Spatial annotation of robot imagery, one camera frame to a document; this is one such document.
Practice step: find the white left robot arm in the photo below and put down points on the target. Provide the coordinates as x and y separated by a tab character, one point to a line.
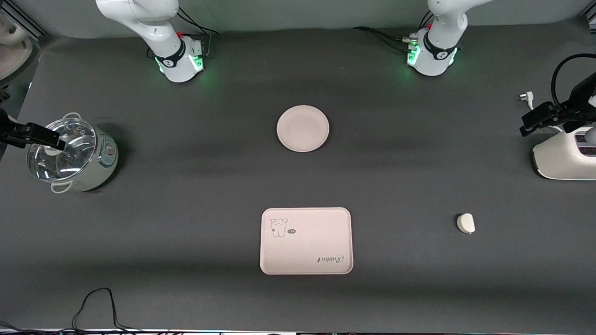
435	56

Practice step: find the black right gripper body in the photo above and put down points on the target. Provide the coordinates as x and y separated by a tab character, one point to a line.
6	133

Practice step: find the beige rectangular rabbit tray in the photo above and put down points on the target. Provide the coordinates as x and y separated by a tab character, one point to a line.
307	249

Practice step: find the aluminium frame rail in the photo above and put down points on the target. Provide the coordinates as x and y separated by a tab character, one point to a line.
28	25

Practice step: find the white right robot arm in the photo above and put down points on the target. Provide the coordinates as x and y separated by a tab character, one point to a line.
172	56

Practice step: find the pale green electric pot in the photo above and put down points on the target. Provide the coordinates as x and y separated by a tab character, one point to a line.
100	163

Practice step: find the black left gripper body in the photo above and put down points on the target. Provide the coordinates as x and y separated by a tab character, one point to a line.
573	108

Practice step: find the white toaster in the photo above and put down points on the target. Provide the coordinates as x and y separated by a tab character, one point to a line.
563	160

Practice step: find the beige round background object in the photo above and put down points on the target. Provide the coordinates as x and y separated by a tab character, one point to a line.
11	51

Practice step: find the glass pot lid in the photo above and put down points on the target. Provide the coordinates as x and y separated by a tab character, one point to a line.
65	160

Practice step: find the white steamed bun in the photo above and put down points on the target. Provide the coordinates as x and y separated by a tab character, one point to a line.
465	223

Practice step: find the round beige plate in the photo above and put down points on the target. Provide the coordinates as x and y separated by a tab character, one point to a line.
302	128

